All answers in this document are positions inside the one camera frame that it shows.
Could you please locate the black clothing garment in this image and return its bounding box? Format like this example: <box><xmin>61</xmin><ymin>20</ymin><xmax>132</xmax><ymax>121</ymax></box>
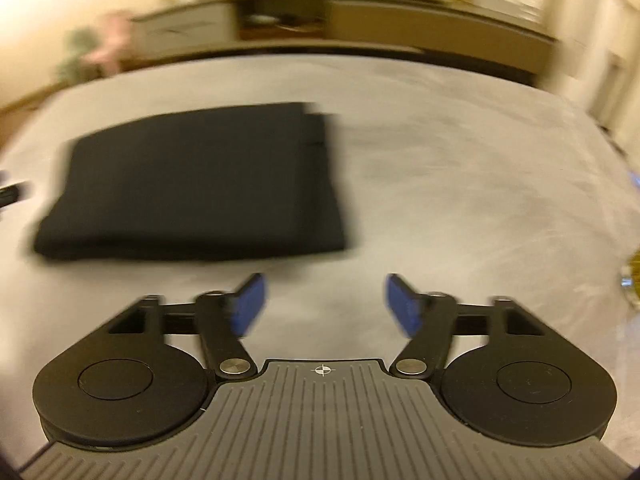
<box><xmin>32</xmin><ymin>102</ymin><xmax>348</xmax><ymax>261</ymax></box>

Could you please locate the grey table cloth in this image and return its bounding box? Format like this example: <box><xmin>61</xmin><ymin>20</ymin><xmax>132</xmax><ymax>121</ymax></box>
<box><xmin>1</xmin><ymin>55</ymin><xmax>639</xmax><ymax>465</ymax></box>

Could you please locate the green plastic chair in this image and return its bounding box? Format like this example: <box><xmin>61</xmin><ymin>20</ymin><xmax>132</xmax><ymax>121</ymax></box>
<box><xmin>55</xmin><ymin>27</ymin><xmax>100</xmax><ymax>87</ymax></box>

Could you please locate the pink plastic chair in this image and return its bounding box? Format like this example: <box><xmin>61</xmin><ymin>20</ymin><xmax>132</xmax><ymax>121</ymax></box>
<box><xmin>82</xmin><ymin>10</ymin><xmax>134</xmax><ymax>77</ymax></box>

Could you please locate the grey low cabinet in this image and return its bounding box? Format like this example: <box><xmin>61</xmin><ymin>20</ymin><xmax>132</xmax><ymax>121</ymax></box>
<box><xmin>132</xmin><ymin>0</ymin><xmax>556</xmax><ymax>86</ymax></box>

